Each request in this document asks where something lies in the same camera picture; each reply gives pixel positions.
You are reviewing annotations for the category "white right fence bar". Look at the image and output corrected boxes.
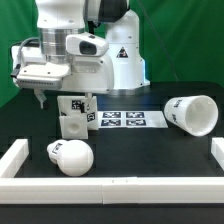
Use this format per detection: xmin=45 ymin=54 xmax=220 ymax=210
xmin=211 ymin=137 xmax=224 ymax=171

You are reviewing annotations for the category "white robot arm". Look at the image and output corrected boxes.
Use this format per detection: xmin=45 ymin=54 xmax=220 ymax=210
xmin=11 ymin=0 xmax=150 ymax=103

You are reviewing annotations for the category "white lamp bulb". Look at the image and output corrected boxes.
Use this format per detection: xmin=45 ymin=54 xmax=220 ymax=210
xmin=47 ymin=140 xmax=94 ymax=177

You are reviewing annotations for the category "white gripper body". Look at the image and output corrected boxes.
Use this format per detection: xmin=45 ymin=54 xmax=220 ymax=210
xmin=11 ymin=46 xmax=114 ymax=94

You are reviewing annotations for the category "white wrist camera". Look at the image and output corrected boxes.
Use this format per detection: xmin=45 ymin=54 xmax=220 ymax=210
xmin=16 ymin=63 xmax=71 ymax=90

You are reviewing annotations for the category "white fence bar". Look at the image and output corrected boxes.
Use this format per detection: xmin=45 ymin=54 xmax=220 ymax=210
xmin=0 ymin=139 xmax=29 ymax=178
xmin=0 ymin=177 xmax=224 ymax=204
xmin=211 ymin=137 xmax=224 ymax=171

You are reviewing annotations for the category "white marker sheet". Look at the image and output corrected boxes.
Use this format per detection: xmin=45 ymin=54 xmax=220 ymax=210
xmin=98 ymin=111 xmax=168 ymax=128

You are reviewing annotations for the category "white front fence bar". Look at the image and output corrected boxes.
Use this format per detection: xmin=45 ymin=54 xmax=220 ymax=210
xmin=0 ymin=177 xmax=224 ymax=204

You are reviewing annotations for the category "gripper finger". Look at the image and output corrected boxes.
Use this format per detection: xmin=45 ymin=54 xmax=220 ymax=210
xmin=80 ymin=93 xmax=92 ymax=113
xmin=34 ymin=89 xmax=47 ymax=109

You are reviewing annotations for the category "white left fence bar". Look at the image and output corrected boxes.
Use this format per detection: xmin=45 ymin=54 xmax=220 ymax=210
xmin=0 ymin=139 xmax=29 ymax=178

